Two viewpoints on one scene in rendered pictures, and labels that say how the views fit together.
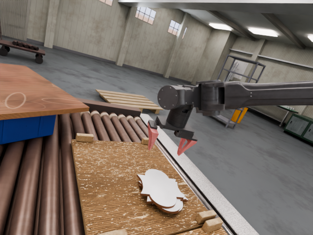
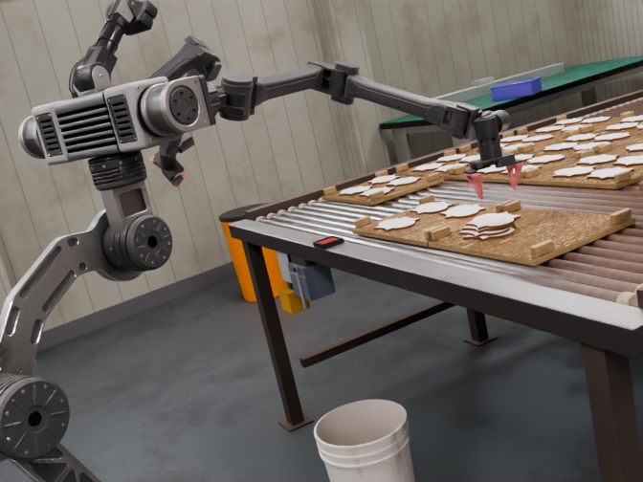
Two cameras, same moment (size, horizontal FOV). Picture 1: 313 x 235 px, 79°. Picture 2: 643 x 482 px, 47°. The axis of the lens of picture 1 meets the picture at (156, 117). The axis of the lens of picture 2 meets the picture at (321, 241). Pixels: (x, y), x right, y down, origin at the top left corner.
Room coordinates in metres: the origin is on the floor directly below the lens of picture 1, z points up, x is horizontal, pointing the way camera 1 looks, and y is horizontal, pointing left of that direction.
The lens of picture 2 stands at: (2.47, -0.26, 1.47)
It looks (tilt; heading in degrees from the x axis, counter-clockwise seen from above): 13 degrees down; 188
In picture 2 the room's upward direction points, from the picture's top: 13 degrees counter-clockwise
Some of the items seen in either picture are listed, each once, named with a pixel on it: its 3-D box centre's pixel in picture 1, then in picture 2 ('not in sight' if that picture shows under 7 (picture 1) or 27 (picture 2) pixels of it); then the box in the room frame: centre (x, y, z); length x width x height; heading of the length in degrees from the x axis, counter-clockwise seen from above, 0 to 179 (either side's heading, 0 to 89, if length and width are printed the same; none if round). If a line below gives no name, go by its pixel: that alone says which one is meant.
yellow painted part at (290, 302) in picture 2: not in sight; (289, 279); (-0.14, -0.79, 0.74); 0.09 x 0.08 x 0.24; 33
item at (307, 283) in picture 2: not in sight; (309, 279); (0.01, -0.69, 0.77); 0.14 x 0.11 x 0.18; 33
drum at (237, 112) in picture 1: (238, 113); not in sight; (6.53, -2.62, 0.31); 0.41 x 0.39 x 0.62; 40
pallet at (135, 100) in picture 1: (130, 102); not in sight; (4.19, 0.69, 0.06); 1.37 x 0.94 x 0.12; 133
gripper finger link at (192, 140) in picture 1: (179, 141); (482, 181); (0.53, -0.09, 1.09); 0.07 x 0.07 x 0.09; 19
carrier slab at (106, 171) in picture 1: (135, 177); (526, 232); (0.52, 0.00, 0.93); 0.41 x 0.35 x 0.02; 34
